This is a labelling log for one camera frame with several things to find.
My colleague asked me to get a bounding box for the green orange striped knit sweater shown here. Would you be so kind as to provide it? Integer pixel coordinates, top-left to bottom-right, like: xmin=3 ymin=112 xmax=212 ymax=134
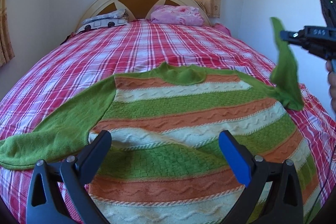
xmin=0 ymin=16 xmax=324 ymax=224

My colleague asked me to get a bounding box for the person's right hand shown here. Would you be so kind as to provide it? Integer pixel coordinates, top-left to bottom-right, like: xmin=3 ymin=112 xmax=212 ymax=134
xmin=326 ymin=61 xmax=336 ymax=112

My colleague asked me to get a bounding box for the pink cloth beside bed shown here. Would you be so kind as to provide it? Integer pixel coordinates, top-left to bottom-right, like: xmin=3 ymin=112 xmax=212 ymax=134
xmin=213 ymin=23 xmax=231 ymax=36

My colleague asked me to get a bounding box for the pink floral pillow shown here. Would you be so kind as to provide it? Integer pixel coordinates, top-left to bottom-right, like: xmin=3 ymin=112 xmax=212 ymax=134
xmin=150 ymin=5 xmax=205 ymax=26

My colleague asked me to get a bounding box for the red plaid bed sheet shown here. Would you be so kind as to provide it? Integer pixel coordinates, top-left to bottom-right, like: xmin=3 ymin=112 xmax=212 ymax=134
xmin=0 ymin=18 xmax=336 ymax=224

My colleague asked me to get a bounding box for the beige left window curtain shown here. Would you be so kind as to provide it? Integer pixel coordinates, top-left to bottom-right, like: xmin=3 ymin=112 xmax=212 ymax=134
xmin=0 ymin=0 xmax=15 ymax=67

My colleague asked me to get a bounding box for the grey white patterned pillow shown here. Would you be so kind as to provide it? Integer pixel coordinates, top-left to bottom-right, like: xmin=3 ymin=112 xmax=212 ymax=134
xmin=76 ymin=9 xmax=128 ymax=34

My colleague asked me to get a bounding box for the cream arched wooden headboard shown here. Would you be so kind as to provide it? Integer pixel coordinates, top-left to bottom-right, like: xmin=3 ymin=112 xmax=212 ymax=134
xmin=77 ymin=0 xmax=200 ymax=28

